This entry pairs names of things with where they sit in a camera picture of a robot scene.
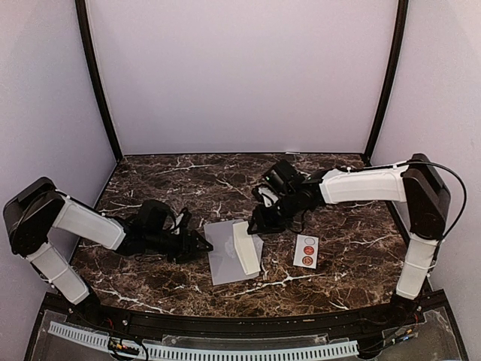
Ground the black frame post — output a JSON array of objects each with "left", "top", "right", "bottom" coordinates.
[
  {"left": 74, "top": 0, "right": 123, "bottom": 162},
  {"left": 362, "top": 0, "right": 409, "bottom": 164}
]

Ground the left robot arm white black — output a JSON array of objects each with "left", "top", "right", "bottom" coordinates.
[{"left": 2, "top": 177, "right": 213, "bottom": 328}]

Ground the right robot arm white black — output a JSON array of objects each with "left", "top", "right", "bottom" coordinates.
[{"left": 247, "top": 153, "right": 460, "bottom": 326}]

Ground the wax seal sticker sheet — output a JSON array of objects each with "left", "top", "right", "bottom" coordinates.
[{"left": 293, "top": 235, "right": 319, "bottom": 269}]

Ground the beige lined letter paper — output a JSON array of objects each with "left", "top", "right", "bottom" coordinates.
[{"left": 232, "top": 221, "right": 263, "bottom": 275}]

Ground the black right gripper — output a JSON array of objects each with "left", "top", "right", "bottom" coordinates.
[{"left": 247, "top": 190, "right": 301, "bottom": 235}]

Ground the black left frame post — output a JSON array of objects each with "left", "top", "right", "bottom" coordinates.
[{"left": 74, "top": 0, "right": 123, "bottom": 162}]

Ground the white slotted cable duct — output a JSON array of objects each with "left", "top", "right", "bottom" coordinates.
[{"left": 48, "top": 321, "right": 359, "bottom": 361}]

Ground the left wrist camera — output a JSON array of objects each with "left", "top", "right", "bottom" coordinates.
[{"left": 170, "top": 207, "right": 192, "bottom": 235}]

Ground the black front rail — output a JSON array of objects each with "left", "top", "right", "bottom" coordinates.
[{"left": 41, "top": 289, "right": 448, "bottom": 339}]

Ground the brown round seal sticker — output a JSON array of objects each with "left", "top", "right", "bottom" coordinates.
[{"left": 302, "top": 256, "right": 314, "bottom": 266}]

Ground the grey envelope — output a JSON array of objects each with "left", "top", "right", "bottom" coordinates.
[{"left": 204, "top": 220, "right": 260, "bottom": 286}]

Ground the red round seal sticker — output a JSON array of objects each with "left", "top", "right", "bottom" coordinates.
[{"left": 303, "top": 246, "right": 315, "bottom": 256}]

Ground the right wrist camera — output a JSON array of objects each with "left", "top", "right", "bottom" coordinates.
[{"left": 252, "top": 184, "right": 280, "bottom": 208}]

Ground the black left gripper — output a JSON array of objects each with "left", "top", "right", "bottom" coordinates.
[{"left": 145, "top": 228, "right": 213, "bottom": 264}]

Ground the black right frame post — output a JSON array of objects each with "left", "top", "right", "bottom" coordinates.
[{"left": 362, "top": 0, "right": 409, "bottom": 164}]

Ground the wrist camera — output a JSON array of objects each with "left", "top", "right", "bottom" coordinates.
[
  {"left": 252, "top": 184, "right": 280, "bottom": 208},
  {"left": 170, "top": 207, "right": 192, "bottom": 235}
]

